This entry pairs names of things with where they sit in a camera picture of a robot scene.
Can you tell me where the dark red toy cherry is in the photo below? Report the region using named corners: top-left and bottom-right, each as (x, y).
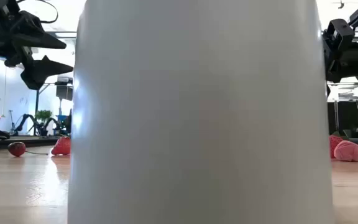
top-left (7, 141), bottom-right (49, 158)

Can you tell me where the black station stand frame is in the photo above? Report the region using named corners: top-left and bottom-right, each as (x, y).
top-left (31, 81), bottom-right (74, 137)

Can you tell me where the black partition panel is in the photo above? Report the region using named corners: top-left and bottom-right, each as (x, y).
top-left (327, 100), bottom-right (358, 138)

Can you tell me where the potted green plant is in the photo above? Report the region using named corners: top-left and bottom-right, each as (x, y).
top-left (34, 109), bottom-right (53, 136)

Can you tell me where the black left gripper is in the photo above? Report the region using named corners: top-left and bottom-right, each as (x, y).
top-left (0, 9), bottom-right (74, 91)

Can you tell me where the black aluminium table frame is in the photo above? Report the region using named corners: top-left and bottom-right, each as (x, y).
top-left (0, 136), bottom-right (358, 152)

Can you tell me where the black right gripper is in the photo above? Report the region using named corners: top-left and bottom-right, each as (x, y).
top-left (323, 18), bottom-right (358, 83)

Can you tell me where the blue box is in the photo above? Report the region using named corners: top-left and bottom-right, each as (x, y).
top-left (56, 114), bottom-right (71, 136)

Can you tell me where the pink toy raspberry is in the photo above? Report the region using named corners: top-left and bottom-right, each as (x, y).
top-left (333, 140), bottom-right (358, 162)

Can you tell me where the black hanging box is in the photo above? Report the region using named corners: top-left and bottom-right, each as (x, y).
top-left (55, 83), bottom-right (74, 101)

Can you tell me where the red toy strawberry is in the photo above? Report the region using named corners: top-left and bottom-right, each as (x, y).
top-left (50, 136), bottom-right (71, 156)
top-left (329, 134), bottom-right (344, 159)

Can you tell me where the white plant pot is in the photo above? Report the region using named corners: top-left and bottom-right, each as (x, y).
top-left (67, 0), bottom-right (336, 224)

